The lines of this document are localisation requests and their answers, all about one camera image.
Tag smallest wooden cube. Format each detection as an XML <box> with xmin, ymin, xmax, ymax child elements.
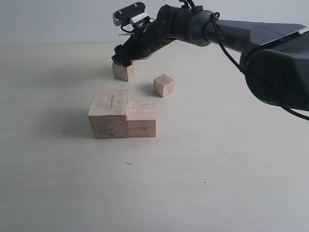
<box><xmin>154</xmin><ymin>74</ymin><xmax>174</xmax><ymax>98</ymax></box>

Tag third largest wooden cube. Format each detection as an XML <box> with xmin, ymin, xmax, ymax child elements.
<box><xmin>112</xmin><ymin>62</ymin><xmax>137</xmax><ymax>82</ymax></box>

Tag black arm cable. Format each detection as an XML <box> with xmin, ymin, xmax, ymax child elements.
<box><xmin>119</xmin><ymin>0</ymin><xmax>309</xmax><ymax>121</ymax></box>

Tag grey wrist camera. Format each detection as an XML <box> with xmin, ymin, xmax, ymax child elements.
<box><xmin>112</xmin><ymin>2</ymin><xmax>150</xmax><ymax>27</ymax></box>

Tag second largest wooden cube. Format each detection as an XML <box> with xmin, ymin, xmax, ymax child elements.
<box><xmin>127</xmin><ymin>101</ymin><xmax>156</xmax><ymax>138</ymax></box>

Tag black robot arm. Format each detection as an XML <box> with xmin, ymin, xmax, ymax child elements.
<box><xmin>112</xmin><ymin>0</ymin><xmax>309</xmax><ymax>111</ymax></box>

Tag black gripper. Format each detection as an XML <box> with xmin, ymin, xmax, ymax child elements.
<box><xmin>112</xmin><ymin>23</ymin><xmax>175</xmax><ymax>67</ymax></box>

